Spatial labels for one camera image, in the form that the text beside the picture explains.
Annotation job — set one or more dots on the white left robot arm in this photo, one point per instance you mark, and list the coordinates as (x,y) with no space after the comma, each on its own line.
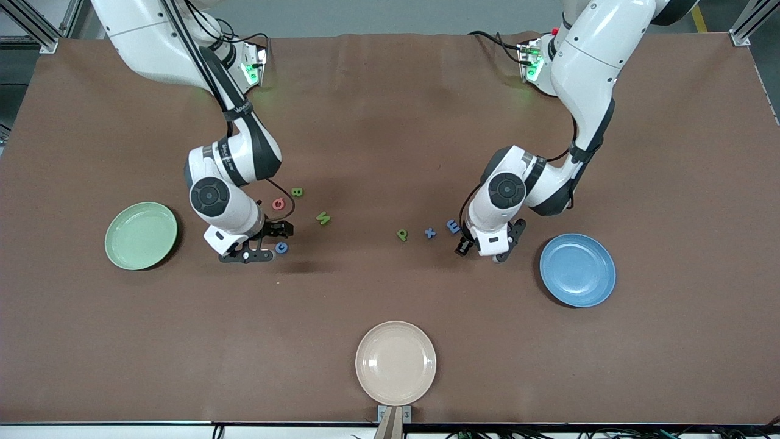
(585,61)

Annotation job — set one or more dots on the red letter Q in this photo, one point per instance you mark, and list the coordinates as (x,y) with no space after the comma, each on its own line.
(274,203)

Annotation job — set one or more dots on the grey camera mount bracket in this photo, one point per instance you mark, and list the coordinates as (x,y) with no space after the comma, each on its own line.
(406,416)

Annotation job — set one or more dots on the blue plate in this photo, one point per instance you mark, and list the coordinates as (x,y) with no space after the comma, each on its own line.
(577,270)

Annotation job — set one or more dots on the green letter p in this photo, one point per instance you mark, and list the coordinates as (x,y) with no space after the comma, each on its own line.
(401,235)

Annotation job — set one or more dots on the aluminium frame post with foot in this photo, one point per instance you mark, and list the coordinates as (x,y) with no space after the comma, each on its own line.
(49,44)
(740,38)

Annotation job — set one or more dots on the blue letter m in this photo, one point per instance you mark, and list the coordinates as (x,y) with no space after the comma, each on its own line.
(453,227)

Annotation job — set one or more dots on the plain aluminium frame post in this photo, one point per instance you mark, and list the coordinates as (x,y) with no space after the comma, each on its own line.
(72,18)

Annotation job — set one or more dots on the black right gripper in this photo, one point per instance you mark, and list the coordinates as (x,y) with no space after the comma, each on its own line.
(272,229)

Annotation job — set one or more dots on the blue letter x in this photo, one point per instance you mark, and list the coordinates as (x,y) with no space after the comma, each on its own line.
(430,232)

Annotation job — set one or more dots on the green letter N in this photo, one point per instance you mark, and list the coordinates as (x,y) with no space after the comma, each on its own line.
(323,218)

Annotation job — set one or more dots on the brown table cover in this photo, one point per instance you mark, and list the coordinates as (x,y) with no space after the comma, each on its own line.
(365,292)

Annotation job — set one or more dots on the blue letter G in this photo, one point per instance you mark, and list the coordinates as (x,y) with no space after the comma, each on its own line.
(281,250)

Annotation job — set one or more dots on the light green plate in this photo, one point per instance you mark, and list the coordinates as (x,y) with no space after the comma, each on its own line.
(141,236)

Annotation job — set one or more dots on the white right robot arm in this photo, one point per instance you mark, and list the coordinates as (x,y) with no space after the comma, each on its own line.
(152,36)

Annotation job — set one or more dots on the beige plate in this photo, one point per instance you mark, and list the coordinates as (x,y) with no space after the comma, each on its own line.
(396,363)

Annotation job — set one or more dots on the beige mount post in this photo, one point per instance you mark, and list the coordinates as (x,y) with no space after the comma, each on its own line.
(390,430)

